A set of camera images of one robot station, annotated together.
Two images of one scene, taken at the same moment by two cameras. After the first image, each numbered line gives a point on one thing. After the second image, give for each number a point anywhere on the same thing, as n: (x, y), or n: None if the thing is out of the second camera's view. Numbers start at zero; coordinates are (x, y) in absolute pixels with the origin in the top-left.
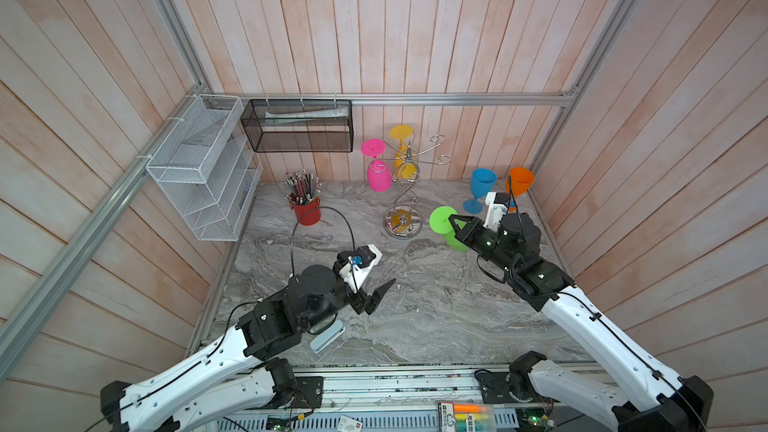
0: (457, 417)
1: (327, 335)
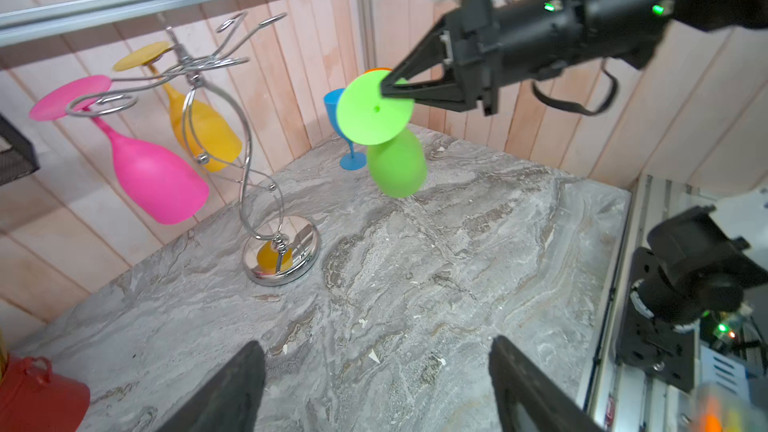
0: (722, 407)
1: None
